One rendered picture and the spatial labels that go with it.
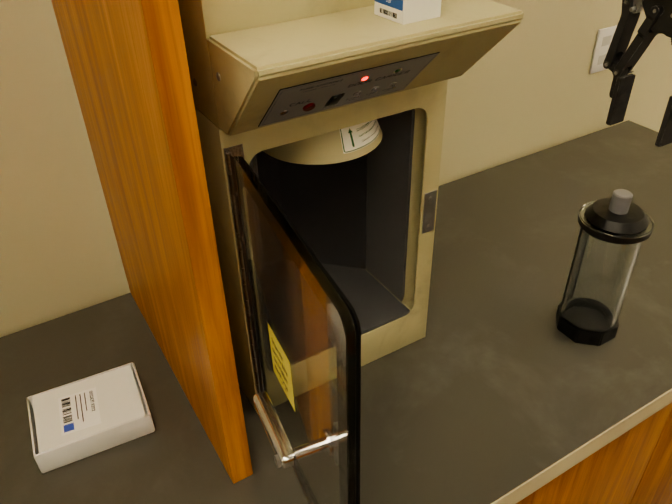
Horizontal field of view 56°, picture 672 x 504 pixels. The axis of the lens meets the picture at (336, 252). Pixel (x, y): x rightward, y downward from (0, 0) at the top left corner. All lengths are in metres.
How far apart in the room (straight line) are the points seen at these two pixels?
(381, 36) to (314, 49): 0.07
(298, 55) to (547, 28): 1.12
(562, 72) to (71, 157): 1.19
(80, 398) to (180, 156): 0.53
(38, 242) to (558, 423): 0.90
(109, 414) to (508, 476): 0.57
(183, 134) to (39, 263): 0.68
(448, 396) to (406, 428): 0.09
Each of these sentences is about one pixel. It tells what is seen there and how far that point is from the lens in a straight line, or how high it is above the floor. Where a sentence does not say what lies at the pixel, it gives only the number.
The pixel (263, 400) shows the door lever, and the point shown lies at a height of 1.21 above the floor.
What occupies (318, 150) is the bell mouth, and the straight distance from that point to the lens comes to 0.81.
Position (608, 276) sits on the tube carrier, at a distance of 1.07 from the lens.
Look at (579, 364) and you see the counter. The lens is 1.12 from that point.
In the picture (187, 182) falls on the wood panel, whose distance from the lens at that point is 0.61.
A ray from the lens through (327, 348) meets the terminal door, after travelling 0.52.
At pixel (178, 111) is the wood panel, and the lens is 0.58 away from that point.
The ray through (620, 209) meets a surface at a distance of 1.04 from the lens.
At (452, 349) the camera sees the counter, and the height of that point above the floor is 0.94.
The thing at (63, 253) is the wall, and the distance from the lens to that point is 1.23.
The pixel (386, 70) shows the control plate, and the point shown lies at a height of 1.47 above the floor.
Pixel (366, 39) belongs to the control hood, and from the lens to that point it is 0.64.
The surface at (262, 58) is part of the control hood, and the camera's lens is 0.59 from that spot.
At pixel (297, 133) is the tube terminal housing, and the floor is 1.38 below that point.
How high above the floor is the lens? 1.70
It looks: 36 degrees down
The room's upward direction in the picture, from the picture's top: 1 degrees counter-clockwise
